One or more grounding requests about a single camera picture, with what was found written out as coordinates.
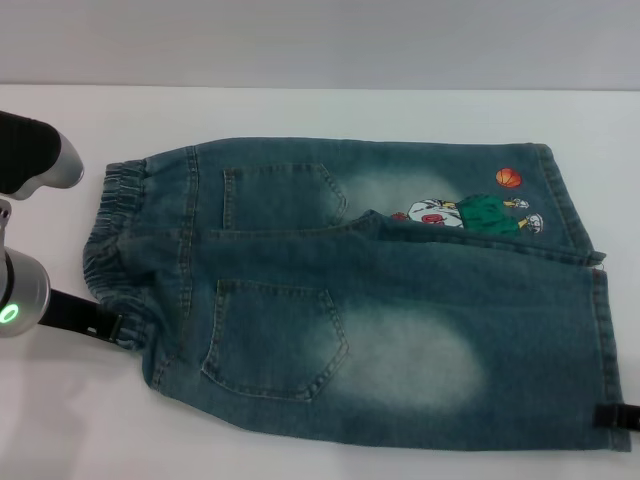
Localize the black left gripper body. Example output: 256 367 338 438
38 288 104 339

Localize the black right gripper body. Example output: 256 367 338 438
614 405 640 432

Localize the blue denim shorts cartoon print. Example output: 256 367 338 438
79 137 632 454

